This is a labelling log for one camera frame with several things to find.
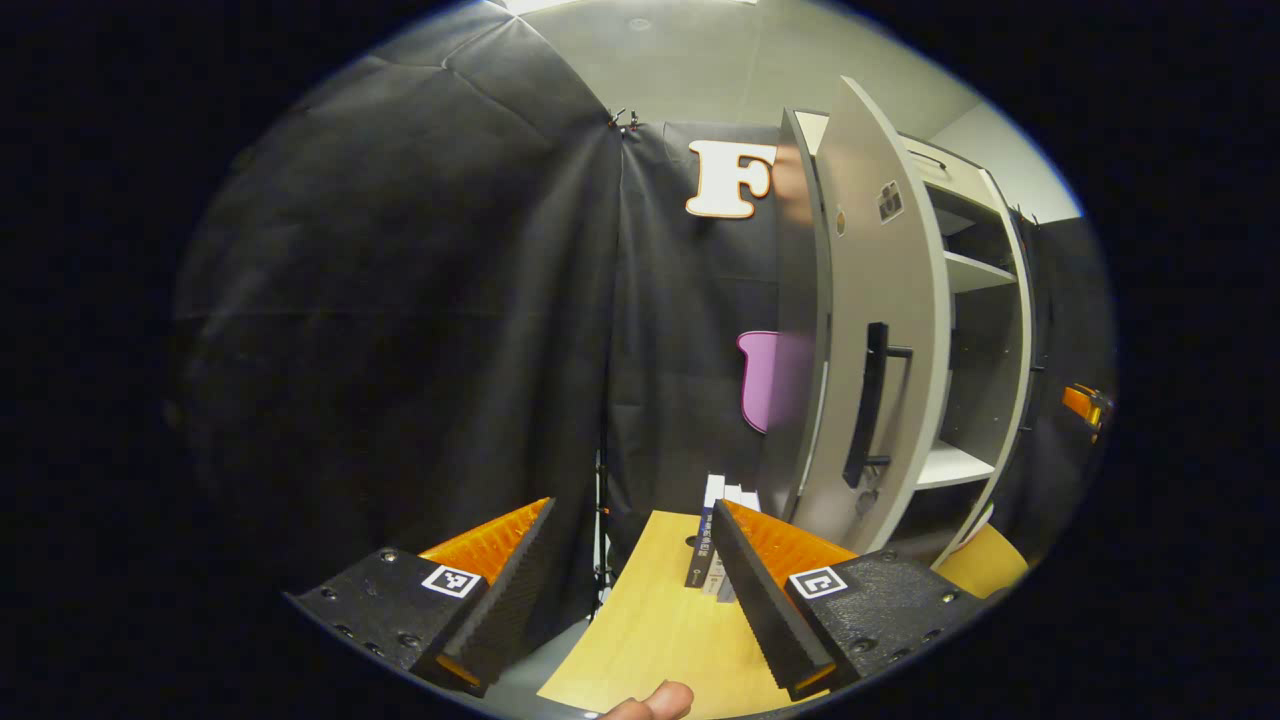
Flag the upright white books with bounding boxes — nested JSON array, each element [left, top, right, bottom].
[[685, 475, 761, 603]]

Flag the black backdrop stand pole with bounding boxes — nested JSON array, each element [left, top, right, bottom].
[[592, 445, 613, 611]]

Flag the black backdrop cloth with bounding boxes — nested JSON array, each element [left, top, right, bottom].
[[165, 5, 1116, 621]]

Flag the ceiling light panel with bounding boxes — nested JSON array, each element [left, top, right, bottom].
[[500, 0, 761, 15]]

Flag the grey white cabinet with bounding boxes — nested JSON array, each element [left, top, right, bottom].
[[770, 105, 1046, 571]]

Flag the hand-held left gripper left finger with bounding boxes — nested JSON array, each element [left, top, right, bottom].
[[283, 497, 557, 699]]

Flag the green white red object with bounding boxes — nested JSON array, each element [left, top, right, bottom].
[[952, 503, 997, 554]]

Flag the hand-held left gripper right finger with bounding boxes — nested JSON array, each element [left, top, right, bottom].
[[708, 498, 986, 701]]

